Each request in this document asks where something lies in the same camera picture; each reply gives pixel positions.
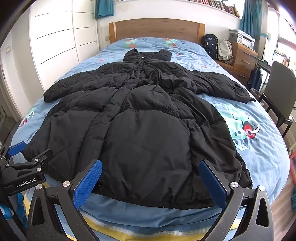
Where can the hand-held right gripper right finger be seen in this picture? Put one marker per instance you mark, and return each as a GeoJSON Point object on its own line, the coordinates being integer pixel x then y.
{"type": "Point", "coordinates": [214, 185]}

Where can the white wardrobe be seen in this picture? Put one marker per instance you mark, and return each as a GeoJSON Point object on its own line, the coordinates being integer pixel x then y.
{"type": "Point", "coordinates": [60, 34]}

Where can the grey storage box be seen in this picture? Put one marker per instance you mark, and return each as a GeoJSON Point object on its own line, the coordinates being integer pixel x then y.
{"type": "Point", "coordinates": [233, 34]}

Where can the dark blue bag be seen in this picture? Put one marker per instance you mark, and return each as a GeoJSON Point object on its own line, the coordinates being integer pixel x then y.
{"type": "Point", "coordinates": [254, 78]}

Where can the teal curtain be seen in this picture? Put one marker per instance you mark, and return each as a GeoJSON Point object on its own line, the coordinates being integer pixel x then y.
{"type": "Point", "coordinates": [104, 8]}
{"type": "Point", "coordinates": [249, 16]}

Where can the pile of light clothes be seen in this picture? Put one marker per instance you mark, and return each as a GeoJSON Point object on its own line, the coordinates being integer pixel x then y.
{"type": "Point", "coordinates": [224, 51]}

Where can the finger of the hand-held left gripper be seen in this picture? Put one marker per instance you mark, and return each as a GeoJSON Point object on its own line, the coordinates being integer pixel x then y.
{"type": "Point", "coordinates": [16, 147]}
{"type": "Point", "coordinates": [39, 156]}

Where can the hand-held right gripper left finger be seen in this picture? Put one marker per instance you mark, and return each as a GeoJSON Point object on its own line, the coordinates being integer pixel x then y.
{"type": "Point", "coordinates": [89, 183]}

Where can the black puffer coat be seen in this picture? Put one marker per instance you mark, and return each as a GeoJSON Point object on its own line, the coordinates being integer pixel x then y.
{"type": "Point", "coordinates": [143, 129]}

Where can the dark wooden chair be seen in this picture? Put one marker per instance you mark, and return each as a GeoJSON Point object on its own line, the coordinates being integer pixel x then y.
{"type": "Point", "coordinates": [282, 92]}

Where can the black backpack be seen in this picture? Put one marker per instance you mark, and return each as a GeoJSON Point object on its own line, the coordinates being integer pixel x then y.
{"type": "Point", "coordinates": [209, 44]}

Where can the white printer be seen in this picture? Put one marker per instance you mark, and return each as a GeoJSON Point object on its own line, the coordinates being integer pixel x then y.
{"type": "Point", "coordinates": [246, 40]}

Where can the blue printed blanket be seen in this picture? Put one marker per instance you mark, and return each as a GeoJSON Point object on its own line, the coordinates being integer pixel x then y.
{"type": "Point", "coordinates": [261, 115]}

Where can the wooden dresser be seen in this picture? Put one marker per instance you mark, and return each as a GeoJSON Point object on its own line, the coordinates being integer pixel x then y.
{"type": "Point", "coordinates": [242, 58]}

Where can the dark framed window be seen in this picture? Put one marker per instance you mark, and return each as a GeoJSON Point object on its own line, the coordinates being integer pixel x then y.
{"type": "Point", "coordinates": [284, 46]}

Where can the glass desk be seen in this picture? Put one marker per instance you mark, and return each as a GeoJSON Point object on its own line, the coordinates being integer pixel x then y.
{"type": "Point", "coordinates": [263, 63]}

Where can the wooden headboard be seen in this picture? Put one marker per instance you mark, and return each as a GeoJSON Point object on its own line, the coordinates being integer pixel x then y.
{"type": "Point", "coordinates": [157, 29]}

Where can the row of books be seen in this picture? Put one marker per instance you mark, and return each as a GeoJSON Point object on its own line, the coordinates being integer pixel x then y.
{"type": "Point", "coordinates": [222, 5]}

